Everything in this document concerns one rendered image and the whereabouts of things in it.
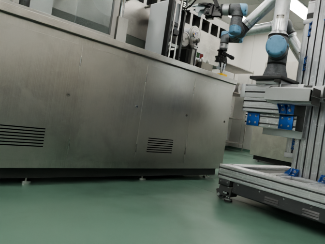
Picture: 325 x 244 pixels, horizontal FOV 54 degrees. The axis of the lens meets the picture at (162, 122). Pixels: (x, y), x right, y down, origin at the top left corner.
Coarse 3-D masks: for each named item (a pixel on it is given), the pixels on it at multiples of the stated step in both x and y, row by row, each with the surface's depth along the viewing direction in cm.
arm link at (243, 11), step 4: (232, 4) 199; (236, 4) 198; (240, 4) 196; (244, 4) 196; (232, 8) 198; (236, 8) 197; (240, 8) 196; (244, 8) 195; (228, 12) 200; (232, 12) 199; (236, 12) 197; (240, 12) 197; (244, 12) 196
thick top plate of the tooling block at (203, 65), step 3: (198, 63) 287; (201, 63) 285; (204, 63) 287; (207, 63) 290; (198, 66) 287; (201, 66) 285; (204, 66) 287; (207, 66) 291; (210, 66) 293; (207, 69) 291; (210, 69) 294
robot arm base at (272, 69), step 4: (268, 64) 200; (272, 64) 198; (276, 64) 196; (280, 64) 196; (284, 64) 197; (268, 68) 199; (272, 68) 197; (276, 68) 196; (280, 68) 196; (284, 68) 197; (264, 72) 204; (268, 72) 197; (272, 72) 196; (276, 72) 196; (280, 72) 195; (284, 72) 196
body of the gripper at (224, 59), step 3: (222, 48) 272; (219, 51) 276; (222, 51) 274; (225, 51) 277; (219, 54) 276; (222, 54) 274; (216, 57) 277; (219, 57) 274; (222, 57) 271; (225, 57) 274; (216, 60) 276; (219, 60) 274; (222, 60) 272; (225, 60) 275
